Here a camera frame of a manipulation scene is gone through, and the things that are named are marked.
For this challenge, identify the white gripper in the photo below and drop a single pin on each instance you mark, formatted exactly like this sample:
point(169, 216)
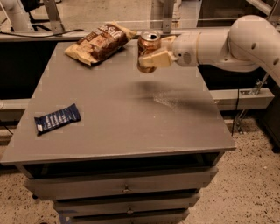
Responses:
point(185, 48)

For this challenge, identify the orange soda can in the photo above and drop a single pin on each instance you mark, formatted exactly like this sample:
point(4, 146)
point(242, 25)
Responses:
point(148, 42)

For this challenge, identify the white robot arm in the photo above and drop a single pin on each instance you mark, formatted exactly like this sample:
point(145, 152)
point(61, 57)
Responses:
point(251, 42)

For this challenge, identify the brown chip bag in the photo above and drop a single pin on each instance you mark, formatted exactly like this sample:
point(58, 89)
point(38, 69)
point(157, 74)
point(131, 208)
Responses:
point(100, 44)

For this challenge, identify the grey drawer cabinet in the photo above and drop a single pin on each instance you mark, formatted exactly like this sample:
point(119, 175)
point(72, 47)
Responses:
point(160, 133)

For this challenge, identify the blue snack bar wrapper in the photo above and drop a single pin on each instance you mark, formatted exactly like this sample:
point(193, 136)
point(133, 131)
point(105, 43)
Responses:
point(57, 119)

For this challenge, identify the top drawer knob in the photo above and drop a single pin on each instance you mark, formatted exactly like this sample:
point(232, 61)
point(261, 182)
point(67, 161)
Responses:
point(126, 189)

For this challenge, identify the drawer knob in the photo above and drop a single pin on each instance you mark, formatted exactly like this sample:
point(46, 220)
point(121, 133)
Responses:
point(126, 189)
point(130, 210)

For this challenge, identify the white pipe leg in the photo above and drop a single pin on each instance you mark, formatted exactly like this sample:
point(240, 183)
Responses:
point(16, 14)

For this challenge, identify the middle drawer knob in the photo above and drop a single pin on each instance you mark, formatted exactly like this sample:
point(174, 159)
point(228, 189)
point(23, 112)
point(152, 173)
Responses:
point(130, 210)

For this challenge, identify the grey metal rail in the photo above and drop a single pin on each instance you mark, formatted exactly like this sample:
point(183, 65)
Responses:
point(77, 34)

